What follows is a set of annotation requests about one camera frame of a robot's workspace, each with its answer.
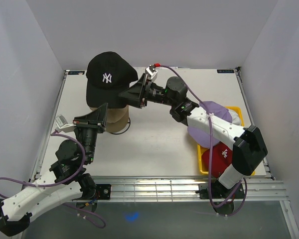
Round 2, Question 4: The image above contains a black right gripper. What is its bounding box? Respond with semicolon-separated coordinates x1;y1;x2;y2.
118;74;175;110

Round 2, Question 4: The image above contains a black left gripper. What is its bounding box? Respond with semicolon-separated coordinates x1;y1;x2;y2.
73;103;109;163

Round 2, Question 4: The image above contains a beige R baseball cap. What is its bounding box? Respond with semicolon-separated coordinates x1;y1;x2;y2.
89;104;130;134

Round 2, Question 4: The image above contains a black NY baseball cap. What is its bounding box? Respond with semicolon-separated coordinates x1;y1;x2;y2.
86;51;138;109

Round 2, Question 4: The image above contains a lavender LA baseball cap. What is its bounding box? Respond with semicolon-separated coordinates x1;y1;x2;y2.
187;101;234;147

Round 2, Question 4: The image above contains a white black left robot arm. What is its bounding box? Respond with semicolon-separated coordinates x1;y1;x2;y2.
0;103;109;237

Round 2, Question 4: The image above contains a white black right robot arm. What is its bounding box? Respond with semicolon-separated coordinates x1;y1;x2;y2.
119;73;268;198

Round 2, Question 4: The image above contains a dark label sticker left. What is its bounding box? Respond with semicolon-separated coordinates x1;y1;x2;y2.
68;71;85;75

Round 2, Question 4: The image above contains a dark label sticker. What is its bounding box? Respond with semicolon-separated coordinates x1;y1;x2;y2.
68;71;85;75
217;69;235;74

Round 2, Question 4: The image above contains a yellow plastic tray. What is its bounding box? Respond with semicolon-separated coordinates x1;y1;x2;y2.
197;106;244;178

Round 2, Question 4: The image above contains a dark label sticker right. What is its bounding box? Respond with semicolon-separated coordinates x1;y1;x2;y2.
217;69;235;74

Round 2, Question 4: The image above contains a white baseball cap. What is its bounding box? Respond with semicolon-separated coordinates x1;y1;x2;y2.
228;109;242;125

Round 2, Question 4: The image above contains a red LA baseball cap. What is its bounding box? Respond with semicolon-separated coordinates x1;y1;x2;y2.
197;142;233;178

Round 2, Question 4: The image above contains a paper strip at wall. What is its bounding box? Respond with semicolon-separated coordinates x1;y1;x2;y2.
134;66;191;70

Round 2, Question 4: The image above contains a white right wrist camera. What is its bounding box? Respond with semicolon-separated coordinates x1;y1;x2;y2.
145;63;160;82

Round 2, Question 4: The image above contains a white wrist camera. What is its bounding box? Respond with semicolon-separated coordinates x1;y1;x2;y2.
55;115;75;133
145;63;160;82

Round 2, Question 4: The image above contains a black wire hat stand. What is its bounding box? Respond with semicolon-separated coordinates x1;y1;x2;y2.
110;118;131;135

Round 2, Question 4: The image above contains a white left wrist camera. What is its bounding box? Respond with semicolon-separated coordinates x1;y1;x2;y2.
55;115;75;133

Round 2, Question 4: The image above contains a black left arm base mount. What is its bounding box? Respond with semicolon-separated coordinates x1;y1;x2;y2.
85;184;112;200

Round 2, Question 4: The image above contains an aluminium frame rail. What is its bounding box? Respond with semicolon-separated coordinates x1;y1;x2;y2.
94;177;289;203

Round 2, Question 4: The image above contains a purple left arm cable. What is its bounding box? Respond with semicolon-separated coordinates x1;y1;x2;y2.
0;130;87;199

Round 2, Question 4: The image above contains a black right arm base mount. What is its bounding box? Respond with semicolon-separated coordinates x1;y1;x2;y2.
195;183;245;199

